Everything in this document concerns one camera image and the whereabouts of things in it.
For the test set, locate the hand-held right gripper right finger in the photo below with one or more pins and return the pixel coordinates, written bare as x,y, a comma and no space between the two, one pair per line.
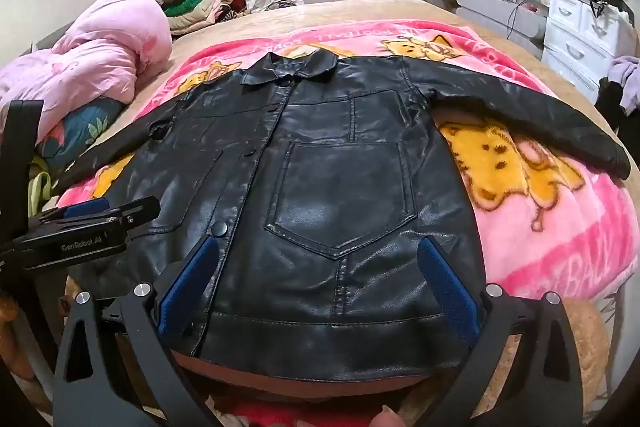
445,287

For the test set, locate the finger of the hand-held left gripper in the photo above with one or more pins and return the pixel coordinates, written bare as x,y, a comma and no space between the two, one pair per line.
87,208
137,214

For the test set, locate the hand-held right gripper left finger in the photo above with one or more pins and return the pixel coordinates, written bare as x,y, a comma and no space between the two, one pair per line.
190,287

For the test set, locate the black leather jacket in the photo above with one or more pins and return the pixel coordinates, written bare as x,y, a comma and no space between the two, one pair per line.
330,187

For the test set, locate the pile of folded clothes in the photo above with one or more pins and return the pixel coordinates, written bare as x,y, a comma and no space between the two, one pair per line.
192,9

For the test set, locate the person's right hand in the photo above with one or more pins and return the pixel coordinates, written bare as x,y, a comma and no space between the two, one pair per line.
385,418

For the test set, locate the yellow green cloth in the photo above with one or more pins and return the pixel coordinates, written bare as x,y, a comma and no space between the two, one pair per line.
39,192

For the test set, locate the dark floral pillow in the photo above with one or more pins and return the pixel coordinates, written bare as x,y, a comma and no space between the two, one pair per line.
80,127

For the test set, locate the pink printed blanket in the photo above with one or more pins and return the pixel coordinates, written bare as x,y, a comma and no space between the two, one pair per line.
525,227

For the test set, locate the pink duvet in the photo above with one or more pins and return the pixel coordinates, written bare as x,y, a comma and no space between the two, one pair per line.
100,52

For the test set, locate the red cloth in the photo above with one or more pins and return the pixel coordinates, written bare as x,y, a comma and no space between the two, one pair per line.
300,414

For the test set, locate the grey desk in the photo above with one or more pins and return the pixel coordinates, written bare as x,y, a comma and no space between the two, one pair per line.
490,14

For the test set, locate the purple cloth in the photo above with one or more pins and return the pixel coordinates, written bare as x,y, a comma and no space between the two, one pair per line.
627,77

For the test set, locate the white drawer cabinet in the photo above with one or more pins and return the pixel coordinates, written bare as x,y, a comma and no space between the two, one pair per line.
575,37

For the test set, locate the beige bed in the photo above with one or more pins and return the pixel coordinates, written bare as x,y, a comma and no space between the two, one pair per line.
350,12

